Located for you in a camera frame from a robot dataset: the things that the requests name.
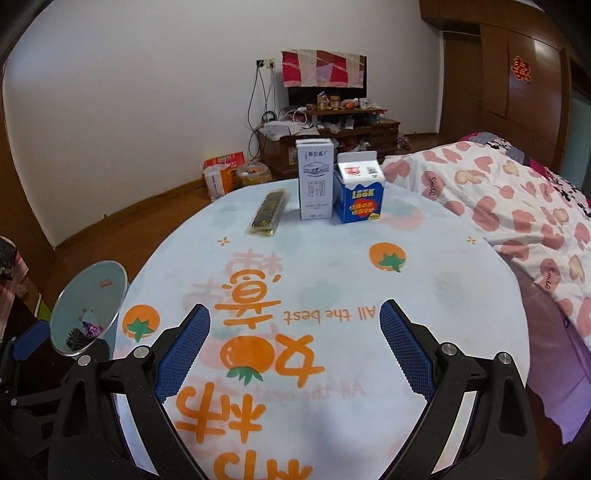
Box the black foam net sleeve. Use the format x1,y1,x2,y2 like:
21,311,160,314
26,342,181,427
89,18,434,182
66,328,93,352

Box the purple plastic wrapper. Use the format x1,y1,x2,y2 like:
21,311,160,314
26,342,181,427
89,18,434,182
82,321,103,338

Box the teal cartoon trash bin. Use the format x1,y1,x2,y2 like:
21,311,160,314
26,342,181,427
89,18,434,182
49,260,129,357

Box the purple bed sheet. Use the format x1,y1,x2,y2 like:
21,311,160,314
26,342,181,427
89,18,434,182
504,258,590,444

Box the red striped cloth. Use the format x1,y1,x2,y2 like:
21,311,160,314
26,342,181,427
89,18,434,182
0,237,29,337

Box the white orange-print tablecloth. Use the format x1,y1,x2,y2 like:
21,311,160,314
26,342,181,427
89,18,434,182
114,181,530,479

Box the pink heart pattern quilt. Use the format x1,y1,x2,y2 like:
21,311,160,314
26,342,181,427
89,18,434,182
382,140,590,343

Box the red white paper bag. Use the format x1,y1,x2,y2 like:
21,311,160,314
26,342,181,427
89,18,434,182
202,152,245,201

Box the green seaweed snack packet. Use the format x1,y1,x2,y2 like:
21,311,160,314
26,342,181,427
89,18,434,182
246,189,290,237

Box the blue white milk carton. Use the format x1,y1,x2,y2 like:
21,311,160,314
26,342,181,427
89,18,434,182
334,151,386,223

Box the yellow clear plastic bag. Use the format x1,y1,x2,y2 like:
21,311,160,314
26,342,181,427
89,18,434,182
236,161,273,187

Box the white tall milk carton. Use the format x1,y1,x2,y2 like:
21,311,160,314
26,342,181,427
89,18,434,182
295,138,335,220

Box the wooden tv cabinet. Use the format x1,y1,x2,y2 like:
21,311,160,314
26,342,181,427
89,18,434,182
257,109,401,180

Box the red double happiness decal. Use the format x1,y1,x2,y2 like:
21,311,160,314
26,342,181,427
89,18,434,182
511,56,532,83

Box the brown wooden wardrobe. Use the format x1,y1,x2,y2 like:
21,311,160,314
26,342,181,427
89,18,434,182
420,1,582,172

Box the television with patchwork cover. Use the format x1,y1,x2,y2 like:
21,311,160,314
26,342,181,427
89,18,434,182
281,49,367,106

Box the hanging cables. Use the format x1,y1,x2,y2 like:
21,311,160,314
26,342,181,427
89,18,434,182
246,66,279,160

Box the white wall power socket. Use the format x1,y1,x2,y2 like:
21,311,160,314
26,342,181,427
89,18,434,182
256,59,276,69

